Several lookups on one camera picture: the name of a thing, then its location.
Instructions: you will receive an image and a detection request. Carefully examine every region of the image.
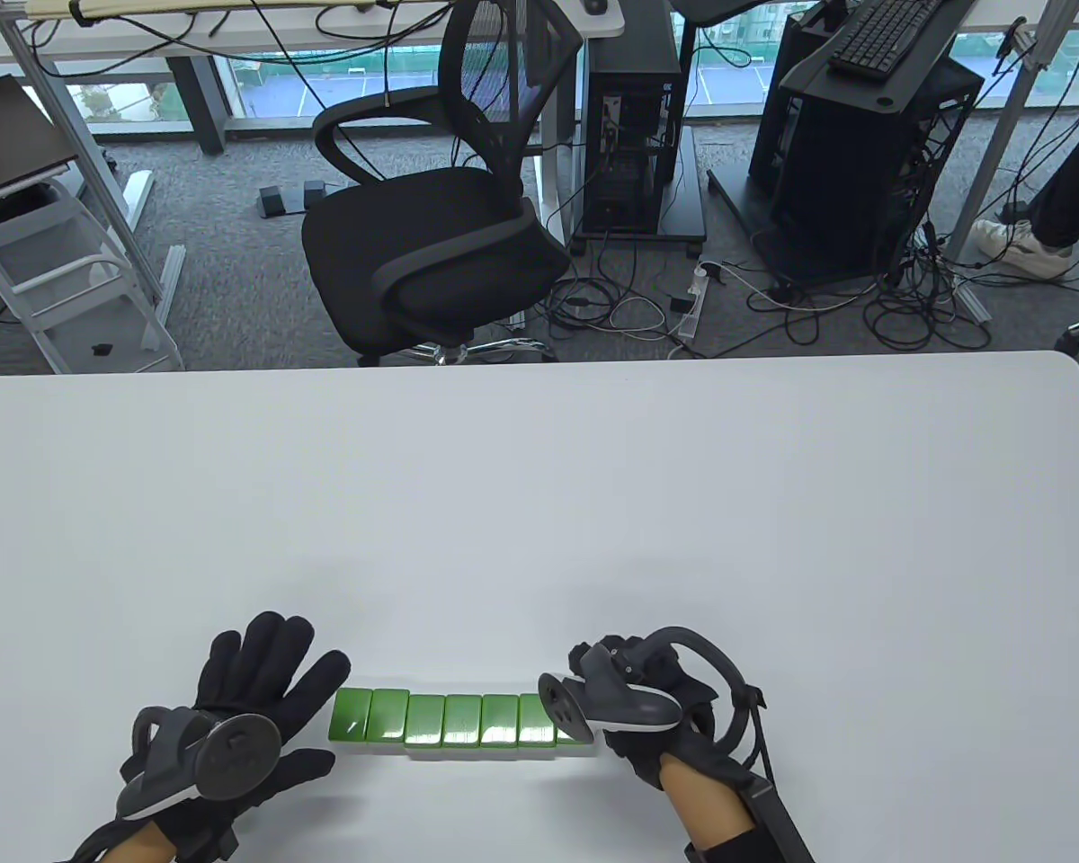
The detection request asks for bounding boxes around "person's left hand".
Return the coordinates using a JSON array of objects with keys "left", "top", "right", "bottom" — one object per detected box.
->
[{"left": 156, "top": 611, "right": 352, "bottom": 863}]

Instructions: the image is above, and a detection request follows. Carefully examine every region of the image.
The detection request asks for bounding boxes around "person's right hand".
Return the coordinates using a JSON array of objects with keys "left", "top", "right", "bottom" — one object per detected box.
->
[{"left": 566, "top": 633, "right": 754, "bottom": 794}]

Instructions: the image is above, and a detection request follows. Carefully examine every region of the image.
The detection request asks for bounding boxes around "person's left forearm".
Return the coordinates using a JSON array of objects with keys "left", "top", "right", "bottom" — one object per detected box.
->
[{"left": 97, "top": 820, "right": 179, "bottom": 863}]

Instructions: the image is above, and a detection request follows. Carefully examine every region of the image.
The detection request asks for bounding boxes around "person's right forearm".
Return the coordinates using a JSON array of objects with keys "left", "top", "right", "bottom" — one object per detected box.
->
[{"left": 661, "top": 753, "right": 749, "bottom": 850}]

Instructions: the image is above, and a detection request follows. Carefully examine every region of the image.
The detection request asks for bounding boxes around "grey hand controller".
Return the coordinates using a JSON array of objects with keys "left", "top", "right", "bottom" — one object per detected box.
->
[
  {"left": 115, "top": 706, "right": 283, "bottom": 821},
  {"left": 538, "top": 627, "right": 767, "bottom": 758}
]

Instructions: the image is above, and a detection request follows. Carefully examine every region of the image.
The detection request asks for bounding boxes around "white metal step stool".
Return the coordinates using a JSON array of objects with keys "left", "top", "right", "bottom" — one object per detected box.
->
[{"left": 0, "top": 175, "right": 185, "bottom": 374}]

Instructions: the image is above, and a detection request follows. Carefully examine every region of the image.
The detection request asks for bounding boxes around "white power strip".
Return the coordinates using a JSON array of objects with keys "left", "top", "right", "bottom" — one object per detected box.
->
[{"left": 668, "top": 261, "right": 720, "bottom": 341}]

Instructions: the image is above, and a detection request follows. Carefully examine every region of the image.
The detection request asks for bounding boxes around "black mesh office chair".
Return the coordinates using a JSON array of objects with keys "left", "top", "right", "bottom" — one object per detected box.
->
[{"left": 301, "top": 0, "right": 585, "bottom": 368}]

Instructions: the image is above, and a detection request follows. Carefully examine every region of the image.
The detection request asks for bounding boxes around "black wheeled cart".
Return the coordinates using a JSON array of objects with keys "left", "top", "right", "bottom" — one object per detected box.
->
[{"left": 568, "top": 124, "right": 709, "bottom": 260}]

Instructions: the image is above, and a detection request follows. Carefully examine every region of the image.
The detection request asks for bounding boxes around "black flat panel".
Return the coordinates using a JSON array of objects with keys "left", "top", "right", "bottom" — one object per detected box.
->
[{"left": 0, "top": 70, "right": 80, "bottom": 203}]

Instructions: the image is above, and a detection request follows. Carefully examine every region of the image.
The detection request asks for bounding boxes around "black open computer rack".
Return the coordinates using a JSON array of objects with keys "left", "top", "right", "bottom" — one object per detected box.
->
[{"left": 749, "top": 0, "right": 985, "bottom": 281}]

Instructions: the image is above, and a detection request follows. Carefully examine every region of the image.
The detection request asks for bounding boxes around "black keyboard shelf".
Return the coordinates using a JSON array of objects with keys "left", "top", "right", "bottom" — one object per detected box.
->
[{"left": 778, "top": 0, "right": 985, "bottom": 113}]

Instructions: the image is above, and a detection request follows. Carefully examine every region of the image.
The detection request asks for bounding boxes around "black computer tower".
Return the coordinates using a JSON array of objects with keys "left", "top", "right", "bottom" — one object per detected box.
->
[{"left": 580, "top": 0, "right": 684, "bottom": 236}]

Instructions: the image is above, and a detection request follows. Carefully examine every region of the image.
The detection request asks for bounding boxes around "black keyboard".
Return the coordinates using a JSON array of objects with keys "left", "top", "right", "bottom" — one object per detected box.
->
[{"left": 829, "top": 0, "right": 951, "bottom": 85}]

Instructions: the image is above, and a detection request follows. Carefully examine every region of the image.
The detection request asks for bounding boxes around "black wrist strap module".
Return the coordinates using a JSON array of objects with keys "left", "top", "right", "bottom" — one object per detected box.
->
[{"left": 683, "top": 775, "right": 816, "bottom": 863}]

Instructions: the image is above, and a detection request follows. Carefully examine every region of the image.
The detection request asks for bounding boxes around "tangle of floor cables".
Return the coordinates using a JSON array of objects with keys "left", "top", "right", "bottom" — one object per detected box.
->
[{"left": 539, "top": 207, "right": 994, "bottom": 351}]

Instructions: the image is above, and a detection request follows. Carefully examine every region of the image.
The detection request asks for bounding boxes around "aluminium frame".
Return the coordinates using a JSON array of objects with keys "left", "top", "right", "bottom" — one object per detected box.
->
[
  {"left": 0, "top": 0, "right": 187, "bottom": 311},
  {"left": 947, "top": 0, "right": 1075, "bottom": 325}
]

